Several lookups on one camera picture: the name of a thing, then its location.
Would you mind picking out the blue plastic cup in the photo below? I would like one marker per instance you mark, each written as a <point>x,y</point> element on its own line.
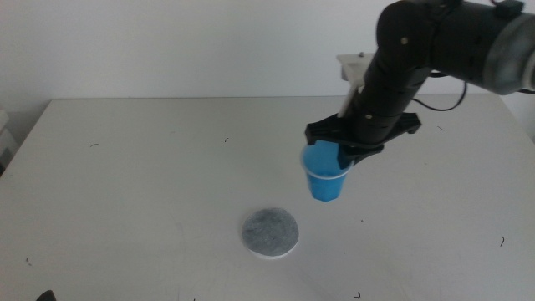
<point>326,184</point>

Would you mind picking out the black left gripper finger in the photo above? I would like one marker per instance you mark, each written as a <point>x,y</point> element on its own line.
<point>46,296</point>

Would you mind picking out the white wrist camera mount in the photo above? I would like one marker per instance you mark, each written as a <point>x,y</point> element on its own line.
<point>353,67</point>

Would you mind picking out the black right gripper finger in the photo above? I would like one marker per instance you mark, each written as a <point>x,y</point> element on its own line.
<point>311,137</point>
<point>359,152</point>

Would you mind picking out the grey round cup mat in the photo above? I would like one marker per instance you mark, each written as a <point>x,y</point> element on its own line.
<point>270,232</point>

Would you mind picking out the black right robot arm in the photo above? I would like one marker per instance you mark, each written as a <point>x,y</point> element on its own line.
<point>439,42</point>

